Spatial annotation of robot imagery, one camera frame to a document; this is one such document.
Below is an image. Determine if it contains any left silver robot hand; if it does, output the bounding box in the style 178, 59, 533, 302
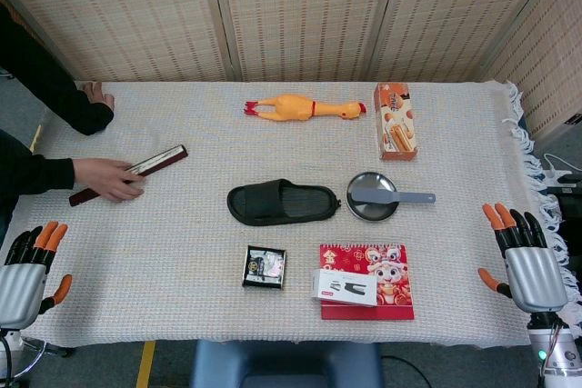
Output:
0, 220, 74, 330

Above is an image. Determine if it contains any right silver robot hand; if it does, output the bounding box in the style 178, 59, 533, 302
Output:
477, 203, 569, 314

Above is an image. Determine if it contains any person's hand resting flat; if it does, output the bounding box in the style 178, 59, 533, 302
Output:
80, 81, 115, 110

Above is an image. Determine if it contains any person's hand gripping fan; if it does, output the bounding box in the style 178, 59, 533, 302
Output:
71, 158, 146, 204

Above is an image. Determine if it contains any dark red fan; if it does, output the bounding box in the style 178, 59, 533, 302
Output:
68, 144, 189, 208

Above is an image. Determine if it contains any black sleeve forearm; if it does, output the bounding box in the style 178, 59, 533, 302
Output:
0, 3, 115, 137
0, 128, 76, 246

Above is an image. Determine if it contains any woven folding screen panel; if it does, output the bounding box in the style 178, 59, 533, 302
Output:
208, 0, 404, 84
376, 0, 565, 84
481, 0, 582, 140
0, 0, 228, 84

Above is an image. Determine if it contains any white power strip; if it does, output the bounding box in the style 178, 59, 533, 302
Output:
542, 153, 582, 190

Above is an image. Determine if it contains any white woven table cloth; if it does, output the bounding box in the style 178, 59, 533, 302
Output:
5, 79, 570, 349

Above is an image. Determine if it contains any red desk calendar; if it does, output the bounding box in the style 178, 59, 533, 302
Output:
318, 243, 416, 322

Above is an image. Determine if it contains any round steel plate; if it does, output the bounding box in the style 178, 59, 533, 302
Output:
346, 171, 402, 224

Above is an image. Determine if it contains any black rubber slipper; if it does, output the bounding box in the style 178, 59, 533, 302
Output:
226, 177, 344, 227

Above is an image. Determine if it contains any black luncheon meat tin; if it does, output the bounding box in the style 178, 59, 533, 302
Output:
240, 244, 288, 290

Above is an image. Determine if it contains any white product box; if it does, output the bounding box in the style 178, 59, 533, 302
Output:
310, 268, 379, 309

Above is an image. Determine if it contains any yellow rubber chicken toy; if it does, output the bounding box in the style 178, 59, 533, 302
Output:
243, 93, 367, 125

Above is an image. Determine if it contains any orange snack box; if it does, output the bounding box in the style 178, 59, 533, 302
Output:
373, 82, 420, 164

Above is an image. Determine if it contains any blue chair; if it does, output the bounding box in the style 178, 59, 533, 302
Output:
190, 339, 384, 388

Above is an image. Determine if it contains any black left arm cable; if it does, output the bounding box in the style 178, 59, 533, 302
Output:
0, 334, 14, 388

